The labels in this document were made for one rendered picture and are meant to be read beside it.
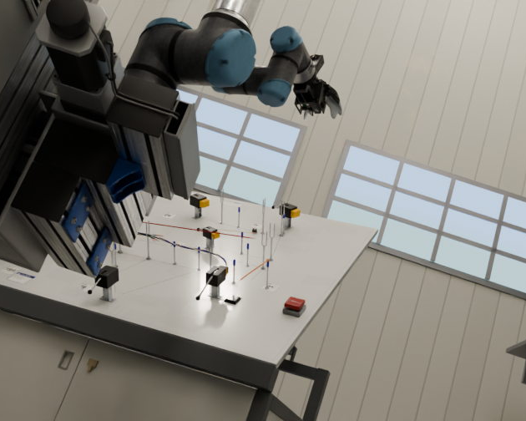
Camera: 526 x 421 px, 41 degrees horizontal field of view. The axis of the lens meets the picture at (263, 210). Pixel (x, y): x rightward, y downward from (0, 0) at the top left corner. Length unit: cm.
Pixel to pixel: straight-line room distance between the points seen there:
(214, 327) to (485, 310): 387
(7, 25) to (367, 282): 466
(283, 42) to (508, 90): 492
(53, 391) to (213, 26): 121
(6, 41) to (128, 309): 122
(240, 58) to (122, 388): 105
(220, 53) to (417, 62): 509
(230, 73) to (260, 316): 91
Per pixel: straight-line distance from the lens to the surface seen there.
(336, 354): 537
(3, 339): 235
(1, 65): 112
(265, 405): 194
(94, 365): 215
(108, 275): 216
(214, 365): 197
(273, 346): 200
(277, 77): 173
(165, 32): 154
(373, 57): 639
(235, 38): 145
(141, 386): 208
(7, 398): 228
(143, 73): 150
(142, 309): 217
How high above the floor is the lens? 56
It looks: 20 degrees up
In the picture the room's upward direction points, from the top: 20 degrees clockwise
